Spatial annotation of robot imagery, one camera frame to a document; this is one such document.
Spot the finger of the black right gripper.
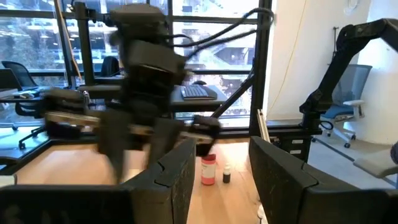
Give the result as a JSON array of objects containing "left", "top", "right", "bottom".
[
  {"left": 99, "top": 110, "right": 127, "bottom": 184},
  {"left": 150, "top": 119, "right": 184, "bottom": 166}
]

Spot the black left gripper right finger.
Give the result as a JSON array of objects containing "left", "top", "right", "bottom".
[{"left": 248, "top": 136, "right": 398, "bottom": 224}]

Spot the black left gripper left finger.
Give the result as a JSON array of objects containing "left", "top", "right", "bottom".
[{"left": 0, "top": 138, "right": 197, "bottom": 224}]

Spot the large red food coloring bottle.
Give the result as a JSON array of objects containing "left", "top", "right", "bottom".
[{"left": 200, "top": 153, "right": 217, "bottom": 186}]

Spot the small white cap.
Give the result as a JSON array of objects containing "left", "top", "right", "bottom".
[{"left": 222, "top": 164, "right": 232, "bottom": 184}]

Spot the black office chair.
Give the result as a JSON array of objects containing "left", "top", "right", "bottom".
[
  {"left": 0, "top": 60, "right": 47, "bottom": 150},
  {"left": 99, "top": 55, "right": 121, "bottom": 77}
]

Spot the black computer keyboard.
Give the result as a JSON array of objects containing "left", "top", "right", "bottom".
[{"left": 180, "top": 85, "right": 218, "bottom": 101}]

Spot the black office desk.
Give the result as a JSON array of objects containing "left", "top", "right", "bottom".
[{"left": 77, "top": 83, "right": 229, "bottom": 114}]

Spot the black desk pole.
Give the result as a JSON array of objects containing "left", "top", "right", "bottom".
[{"left": 73, "top": 1, "right": 97, "bottom": 86}]

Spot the grey chair seat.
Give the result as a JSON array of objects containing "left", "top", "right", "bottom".
[{"left": 353, "top": 141, "right": 398, "bottom": 189}]

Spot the blue grey office chair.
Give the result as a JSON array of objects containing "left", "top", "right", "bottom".
[{"left": 320, "top": 63, "right": 373, "bottom": 149}]

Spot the silver aluminium bracket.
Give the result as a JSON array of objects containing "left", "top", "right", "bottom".
[{"left": 256, "top": 108, "right": 272, "bottom": 144}]

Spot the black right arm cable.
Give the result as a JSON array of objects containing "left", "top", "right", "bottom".
[{"left": 167, "top": 6, "right": 275, "bottom": 58}]

